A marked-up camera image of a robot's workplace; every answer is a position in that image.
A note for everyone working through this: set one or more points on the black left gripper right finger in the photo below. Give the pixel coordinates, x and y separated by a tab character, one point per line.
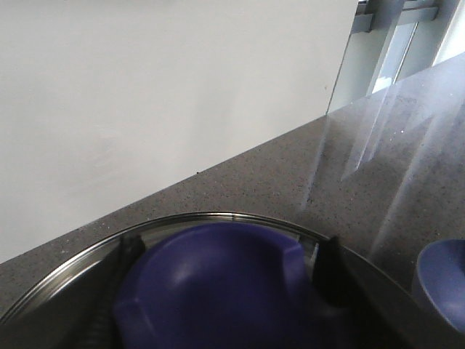
349	319

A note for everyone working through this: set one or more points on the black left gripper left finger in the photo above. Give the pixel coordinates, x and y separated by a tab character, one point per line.
101	330

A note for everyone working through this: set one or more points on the light blue ribbed bowl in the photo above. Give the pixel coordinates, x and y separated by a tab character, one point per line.
438	281

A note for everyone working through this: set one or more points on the grey metal window frame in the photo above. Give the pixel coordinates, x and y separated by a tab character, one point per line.
392	40

